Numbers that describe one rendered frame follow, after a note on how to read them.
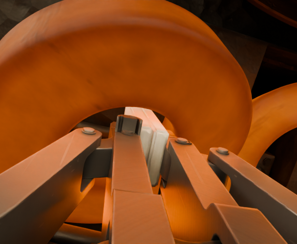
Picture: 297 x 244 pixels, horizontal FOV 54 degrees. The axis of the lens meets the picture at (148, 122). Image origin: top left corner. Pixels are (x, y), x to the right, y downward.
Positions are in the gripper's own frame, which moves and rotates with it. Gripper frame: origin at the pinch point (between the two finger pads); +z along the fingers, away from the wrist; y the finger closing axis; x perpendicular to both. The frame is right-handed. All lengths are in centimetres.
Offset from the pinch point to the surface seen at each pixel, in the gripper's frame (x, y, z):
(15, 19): 5.5, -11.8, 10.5
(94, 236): -6.2, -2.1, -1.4
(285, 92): 4.1, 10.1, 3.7
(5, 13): 5.8, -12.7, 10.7
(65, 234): -6.3, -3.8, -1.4
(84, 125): -2.0, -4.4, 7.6
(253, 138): 0.5, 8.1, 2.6
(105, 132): -2.3, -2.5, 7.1
